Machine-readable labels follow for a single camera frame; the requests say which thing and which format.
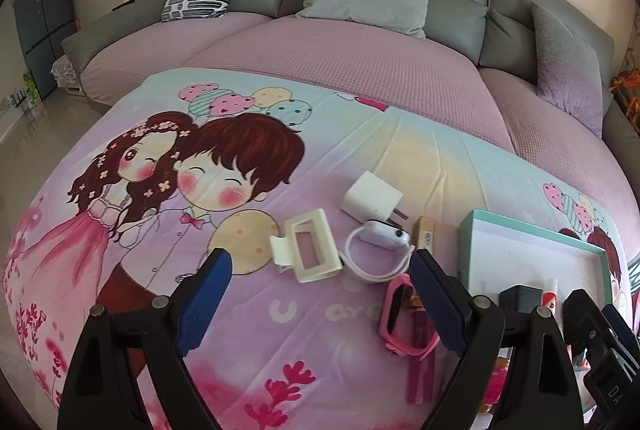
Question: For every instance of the cartoon printed blanket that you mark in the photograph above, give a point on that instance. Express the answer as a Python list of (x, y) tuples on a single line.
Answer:
[(325, 135)]

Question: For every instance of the white wall charger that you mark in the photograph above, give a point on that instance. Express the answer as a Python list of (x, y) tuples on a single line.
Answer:
[(370, 197)]

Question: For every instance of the green white cartons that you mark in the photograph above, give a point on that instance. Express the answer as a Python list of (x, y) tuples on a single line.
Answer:
[(27, 92)]

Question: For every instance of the teal cardboard box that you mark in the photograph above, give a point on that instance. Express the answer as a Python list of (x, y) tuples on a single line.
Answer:
[(525, 255)]

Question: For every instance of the white smartwatch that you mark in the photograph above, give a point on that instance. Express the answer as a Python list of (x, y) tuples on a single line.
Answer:
[(380, 234)]

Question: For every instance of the purple grey cushion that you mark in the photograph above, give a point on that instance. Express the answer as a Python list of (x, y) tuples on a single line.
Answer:
[(565, 60)]

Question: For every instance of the pink sofa seat cover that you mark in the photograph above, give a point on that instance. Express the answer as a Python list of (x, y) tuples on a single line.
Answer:
[(350, 50)]

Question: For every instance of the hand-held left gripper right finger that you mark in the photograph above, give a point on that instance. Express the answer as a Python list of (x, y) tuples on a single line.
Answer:
[(440, 305)]

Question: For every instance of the orange patterned bag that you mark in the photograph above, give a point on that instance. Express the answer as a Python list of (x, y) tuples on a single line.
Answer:
[(627, 95)]

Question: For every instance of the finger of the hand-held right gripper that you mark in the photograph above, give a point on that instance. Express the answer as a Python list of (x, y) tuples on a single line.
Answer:
[(587, 320), (620, 327)]

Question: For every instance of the white lace basket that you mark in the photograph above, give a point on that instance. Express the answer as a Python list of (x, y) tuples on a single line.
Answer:
[(67, 75)]

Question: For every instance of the cream hair claw clip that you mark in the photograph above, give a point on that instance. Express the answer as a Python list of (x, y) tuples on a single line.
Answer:
[(281, 246)]

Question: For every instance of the pink smartwatch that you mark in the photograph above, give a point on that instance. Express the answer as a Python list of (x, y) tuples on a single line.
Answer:
[(395, 310)]

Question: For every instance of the blue grey storage cabinet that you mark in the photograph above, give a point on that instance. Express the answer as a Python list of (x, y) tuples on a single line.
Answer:
[(40, 35)]

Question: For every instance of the black wall charger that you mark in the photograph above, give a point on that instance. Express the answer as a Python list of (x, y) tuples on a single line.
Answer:
[(520, 296)]

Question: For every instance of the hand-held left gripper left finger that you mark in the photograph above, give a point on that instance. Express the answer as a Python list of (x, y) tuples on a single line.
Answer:
[(205, 300)]

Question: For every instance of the red white glue bottle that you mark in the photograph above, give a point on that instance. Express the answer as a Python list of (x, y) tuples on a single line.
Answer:
[(550, 295)]

